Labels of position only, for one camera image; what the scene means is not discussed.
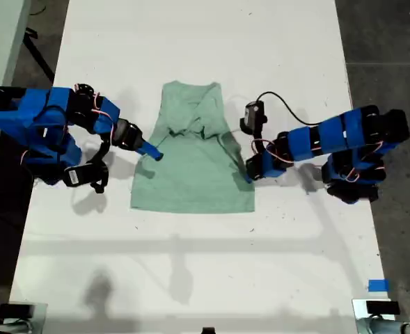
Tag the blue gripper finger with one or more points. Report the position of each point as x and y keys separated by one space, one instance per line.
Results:
x=147 y=154
x=252 y=180
x=248 y=176
x=150 y=148

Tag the pale green t-shirt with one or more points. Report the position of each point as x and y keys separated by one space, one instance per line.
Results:
x=190 y=188

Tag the blue and black robot arm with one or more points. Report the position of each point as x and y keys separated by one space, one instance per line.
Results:
x=34 y=115
x=330 y=139

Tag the black stand leg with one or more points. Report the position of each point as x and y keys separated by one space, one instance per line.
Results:
x=37 y=55

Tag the black clip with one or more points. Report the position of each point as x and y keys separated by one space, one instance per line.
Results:
x=208 y=330

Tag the blue tape strip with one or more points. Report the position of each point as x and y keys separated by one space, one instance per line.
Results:
x=378 y=285

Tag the grey metal clamp plate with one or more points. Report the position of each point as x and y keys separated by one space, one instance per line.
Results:
x=358 y=309
x=39 y=320

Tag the small black box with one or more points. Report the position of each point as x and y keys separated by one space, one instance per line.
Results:
x=15 y=310
x=382 y=307

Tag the grey metal pipe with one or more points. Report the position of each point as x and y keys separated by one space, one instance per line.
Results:
x=399 y=327
x=13 y=327

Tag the black camera stalk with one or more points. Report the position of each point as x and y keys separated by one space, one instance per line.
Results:
x=102 y=150
x=258 y=142

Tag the black and grey camera box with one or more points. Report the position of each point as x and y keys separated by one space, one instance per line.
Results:
x=253 y=116

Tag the black camera box white label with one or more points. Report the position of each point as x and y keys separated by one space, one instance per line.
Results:
x=83 y=175

